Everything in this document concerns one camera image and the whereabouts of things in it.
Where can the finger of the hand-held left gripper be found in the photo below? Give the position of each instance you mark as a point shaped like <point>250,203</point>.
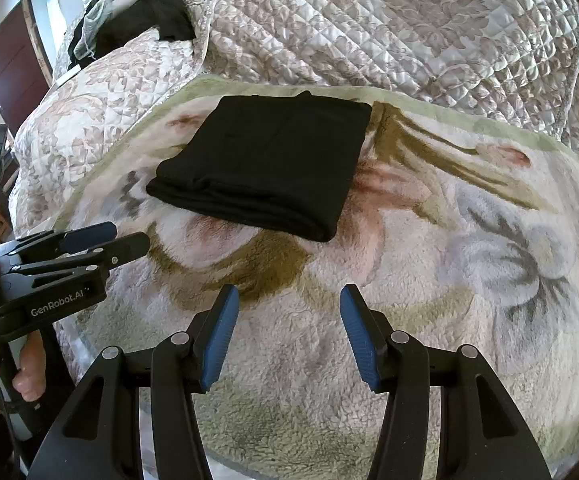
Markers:
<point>91,234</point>
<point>124,247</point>

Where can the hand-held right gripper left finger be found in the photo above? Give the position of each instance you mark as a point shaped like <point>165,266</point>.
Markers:
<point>219,340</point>

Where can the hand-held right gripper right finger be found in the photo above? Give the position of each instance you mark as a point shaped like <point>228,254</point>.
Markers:
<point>359,335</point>

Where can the black pants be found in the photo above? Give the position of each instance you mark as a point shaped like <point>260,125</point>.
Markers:
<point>269,160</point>

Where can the person's left hand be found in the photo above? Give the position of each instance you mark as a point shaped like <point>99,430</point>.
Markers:
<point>31,375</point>

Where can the floral fleece blanket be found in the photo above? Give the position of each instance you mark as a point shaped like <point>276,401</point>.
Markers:
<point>419,260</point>

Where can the dark red door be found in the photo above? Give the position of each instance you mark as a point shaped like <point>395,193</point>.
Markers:
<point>11,65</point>

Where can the pale sheer garment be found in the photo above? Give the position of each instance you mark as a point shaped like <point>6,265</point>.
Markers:
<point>94,20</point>

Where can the black garment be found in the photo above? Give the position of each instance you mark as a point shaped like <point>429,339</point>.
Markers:
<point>169,15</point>

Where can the quilted floral bedspread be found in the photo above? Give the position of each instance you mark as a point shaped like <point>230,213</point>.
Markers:
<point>369,20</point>

